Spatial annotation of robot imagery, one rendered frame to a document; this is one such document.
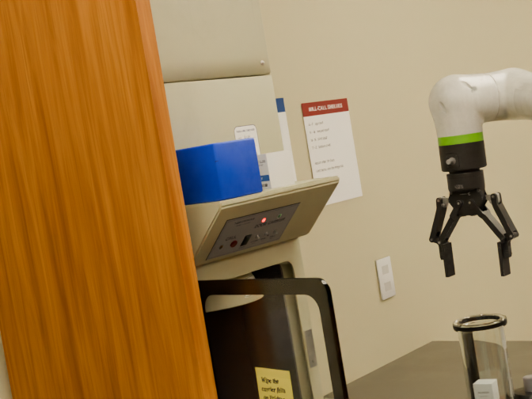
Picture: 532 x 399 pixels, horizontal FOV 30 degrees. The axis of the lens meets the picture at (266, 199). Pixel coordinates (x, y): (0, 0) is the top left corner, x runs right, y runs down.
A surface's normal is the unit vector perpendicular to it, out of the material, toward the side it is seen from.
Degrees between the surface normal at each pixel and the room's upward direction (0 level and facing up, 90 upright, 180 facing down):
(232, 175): 90
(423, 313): 90
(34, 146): 90
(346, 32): 90
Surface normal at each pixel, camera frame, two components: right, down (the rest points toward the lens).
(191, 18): 0.76, -0.09
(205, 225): -0.63, 0.14
